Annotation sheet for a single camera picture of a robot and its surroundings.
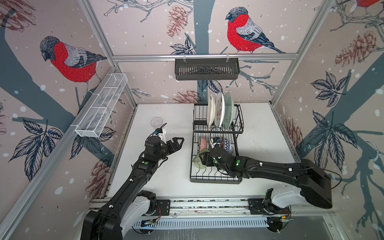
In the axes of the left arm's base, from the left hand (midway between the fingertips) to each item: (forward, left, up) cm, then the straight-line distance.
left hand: (179, 141), depth 79 cm
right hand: (-6, -12, -8) cm, 15 cm away
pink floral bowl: (+2, -13, -7) cm, 15 cm away
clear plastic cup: (+22, +19, -11) cm, 31 cm away
